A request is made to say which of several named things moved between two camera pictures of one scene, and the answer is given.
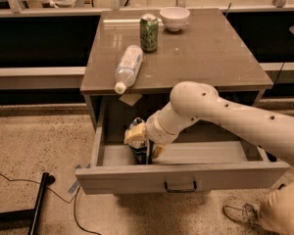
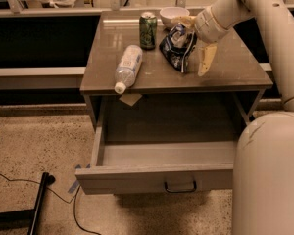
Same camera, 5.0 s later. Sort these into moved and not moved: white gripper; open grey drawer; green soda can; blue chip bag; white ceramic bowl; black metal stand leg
Moved: blue chip bag; white gripper
Not moved: open grey drawer; green soda can; black metal stand leg; white ceramic bowl
